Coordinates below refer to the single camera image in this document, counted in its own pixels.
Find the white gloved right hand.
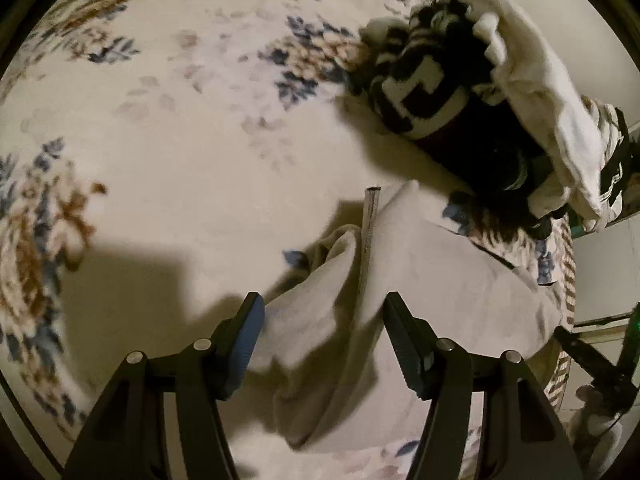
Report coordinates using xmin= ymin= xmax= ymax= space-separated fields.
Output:
xmin=567 ymin=385 xmax=623 ymax=479

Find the white folded garment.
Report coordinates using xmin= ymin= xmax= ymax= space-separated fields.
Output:
xmin=459 ymin=0 xmax=603 ymax=221

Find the striped white black garment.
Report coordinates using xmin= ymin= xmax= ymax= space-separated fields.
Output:
xmin=582 ymin=96 xmax=632 ymax=233

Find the white cabinet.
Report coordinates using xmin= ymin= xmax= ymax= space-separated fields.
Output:
xmin=574 ymin=214 xmax=639 ymax=323

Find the floral fleece blanket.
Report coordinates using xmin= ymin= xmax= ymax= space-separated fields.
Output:
xmin=0 ymin=0 xmax=580 ymax=480

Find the black white knit garment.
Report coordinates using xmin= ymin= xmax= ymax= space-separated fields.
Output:
xmin=352 ymin=0 xmax=565 ymax=240

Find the beige small garment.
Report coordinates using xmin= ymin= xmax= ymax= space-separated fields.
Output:
xmin=250 ymin=182 xmax=563 ymax=453

